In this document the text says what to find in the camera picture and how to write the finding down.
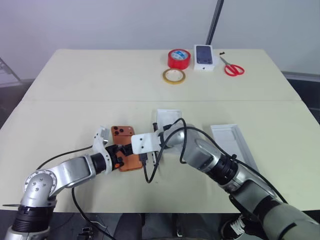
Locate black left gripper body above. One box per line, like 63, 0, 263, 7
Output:
106, 145, 125, 172

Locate orange smartphone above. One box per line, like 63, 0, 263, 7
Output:
110, 125, 145, 173

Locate white phone box base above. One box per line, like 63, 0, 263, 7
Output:
151, 108, 184, 166

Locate white phone box lid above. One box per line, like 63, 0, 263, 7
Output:
210, 123, 260, 174

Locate white box with phone print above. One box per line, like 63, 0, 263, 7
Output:
193, 44, 217, 74

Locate yellow tape roll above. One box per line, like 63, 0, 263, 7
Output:
161, 67, 187, 86

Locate red tape roll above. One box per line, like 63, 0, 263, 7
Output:
167, 48, 192, 69

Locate small black device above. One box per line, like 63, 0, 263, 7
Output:
76, 226, 93, 240

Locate black metal pole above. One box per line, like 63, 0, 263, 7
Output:
205, 0, 225, 46

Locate black shoe with white laces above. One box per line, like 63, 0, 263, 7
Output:
219, 213, 248, 239

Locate grey metal rack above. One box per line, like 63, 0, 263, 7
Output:
0, 56, 23, 88

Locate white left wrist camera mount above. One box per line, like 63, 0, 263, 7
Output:
91, 125, 119, 175

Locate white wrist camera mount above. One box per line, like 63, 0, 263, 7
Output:
91, 125, 119, 175
130, 133, 161, 155

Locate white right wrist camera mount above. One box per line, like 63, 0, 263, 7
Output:
130, 133, 161, 155

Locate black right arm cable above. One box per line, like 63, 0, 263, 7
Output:
142, 117, 289, 205

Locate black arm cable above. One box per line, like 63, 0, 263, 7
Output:
36, 146, 116, 240
142, 117, 289, 205

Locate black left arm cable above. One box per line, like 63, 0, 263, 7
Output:
36, 146, 116, 240

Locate thin white cable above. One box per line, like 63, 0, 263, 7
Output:
89, 220, 109, 230

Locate red handled scissors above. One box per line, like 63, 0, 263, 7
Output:
219, 54, 246, 77

